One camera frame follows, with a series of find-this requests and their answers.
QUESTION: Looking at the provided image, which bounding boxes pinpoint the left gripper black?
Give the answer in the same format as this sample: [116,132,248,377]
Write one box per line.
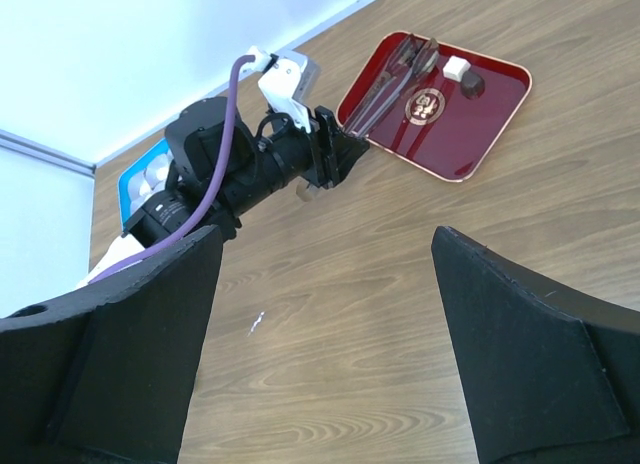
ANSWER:
[307,106,370,189]

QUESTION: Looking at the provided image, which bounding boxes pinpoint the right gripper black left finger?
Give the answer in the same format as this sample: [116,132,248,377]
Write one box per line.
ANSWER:
[1,226,223,463]

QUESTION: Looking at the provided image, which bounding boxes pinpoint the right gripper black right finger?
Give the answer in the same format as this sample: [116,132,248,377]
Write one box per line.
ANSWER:
[431,226,639,463]

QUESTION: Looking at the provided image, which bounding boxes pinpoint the metal tongs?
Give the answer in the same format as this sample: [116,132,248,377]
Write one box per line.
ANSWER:
[343,34,439,138]

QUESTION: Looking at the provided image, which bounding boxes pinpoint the dark round chocolate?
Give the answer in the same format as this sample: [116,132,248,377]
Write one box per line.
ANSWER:
[460,71,485,99]

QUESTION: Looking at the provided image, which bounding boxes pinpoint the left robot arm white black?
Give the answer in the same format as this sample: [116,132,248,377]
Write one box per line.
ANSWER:
[79,97,369,286]

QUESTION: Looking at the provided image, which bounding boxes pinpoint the white square chocolate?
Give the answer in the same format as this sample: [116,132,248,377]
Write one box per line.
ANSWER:
[442,56,471,82]

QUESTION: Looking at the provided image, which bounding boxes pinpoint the red lacquer tray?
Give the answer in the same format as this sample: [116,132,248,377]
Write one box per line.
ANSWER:
[367,42,532,182]

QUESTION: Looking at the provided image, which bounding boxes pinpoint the blue tin box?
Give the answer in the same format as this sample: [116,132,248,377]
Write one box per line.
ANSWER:
[117,138,173,227]

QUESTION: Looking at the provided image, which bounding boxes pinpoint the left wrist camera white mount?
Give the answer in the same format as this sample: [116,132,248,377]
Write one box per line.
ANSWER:
[244,46,321,133]

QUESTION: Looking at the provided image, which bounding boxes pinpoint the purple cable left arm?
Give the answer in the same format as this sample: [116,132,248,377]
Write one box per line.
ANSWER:
[87,53,259,285]

